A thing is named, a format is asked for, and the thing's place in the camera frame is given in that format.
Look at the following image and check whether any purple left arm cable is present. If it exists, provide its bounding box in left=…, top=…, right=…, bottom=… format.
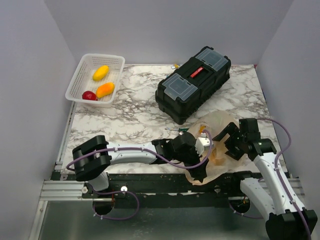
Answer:
left=66, top=128, right=213, bottom=221

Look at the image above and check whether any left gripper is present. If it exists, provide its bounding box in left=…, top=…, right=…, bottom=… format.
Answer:
left=172, top=144, right=209, bottom=179

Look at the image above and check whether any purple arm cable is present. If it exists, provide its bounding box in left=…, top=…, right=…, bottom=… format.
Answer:
left=228, top=117, right=313, bottom=240
left=66, top=128, right=213, bottom=221

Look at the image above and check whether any small yellow object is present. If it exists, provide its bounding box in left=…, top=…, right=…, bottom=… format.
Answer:
left=171, top=64, right=180, bottom=69

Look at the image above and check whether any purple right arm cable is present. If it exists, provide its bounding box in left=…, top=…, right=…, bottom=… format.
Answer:
left=228, top=117, right=313, bottom=240

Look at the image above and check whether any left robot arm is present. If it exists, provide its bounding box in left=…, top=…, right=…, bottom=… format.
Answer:
left=66, top=130, right=213, bottom=198

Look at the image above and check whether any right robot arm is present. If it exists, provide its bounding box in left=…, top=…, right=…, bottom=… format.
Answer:
left=213, top=118, right=318, bottom=240

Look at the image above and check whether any aluminium frame rail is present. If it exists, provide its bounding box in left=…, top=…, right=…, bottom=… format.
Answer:
left=39, top=180, right=96, bottom=201

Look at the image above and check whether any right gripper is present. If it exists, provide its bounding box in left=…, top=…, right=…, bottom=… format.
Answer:
left=213, top=121, right=247, bottom=160

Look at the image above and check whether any black plastic toolbox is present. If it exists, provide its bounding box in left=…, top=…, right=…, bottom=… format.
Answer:
left=155, top=46, right=231, bottom=125

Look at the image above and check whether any black base bar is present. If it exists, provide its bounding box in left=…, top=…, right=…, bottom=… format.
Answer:
left=51, top=172, right=263, bottom=208

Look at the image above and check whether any white plastic basket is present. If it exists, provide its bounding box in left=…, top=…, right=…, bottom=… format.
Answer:
left=65, top=53, right=125, bottom=108

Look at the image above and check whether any orange yellow fake mango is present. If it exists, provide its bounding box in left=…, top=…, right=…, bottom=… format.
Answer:
left=95, top=82, right=115, bottom=99

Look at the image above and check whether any green handled screwdriver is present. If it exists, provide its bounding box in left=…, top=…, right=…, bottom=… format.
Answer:
left=165, top=127, right=189, bottom=132

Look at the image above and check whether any translucent orange plastic bag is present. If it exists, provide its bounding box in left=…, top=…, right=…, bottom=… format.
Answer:
left=184, top=110, right=252, bottom=186

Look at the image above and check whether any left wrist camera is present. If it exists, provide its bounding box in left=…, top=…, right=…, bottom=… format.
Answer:
left=195, top=137, right=214, bottom=156

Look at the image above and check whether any red fake fruit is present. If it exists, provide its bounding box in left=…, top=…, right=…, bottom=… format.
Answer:
left=82, top=90, right=98, bottom=101

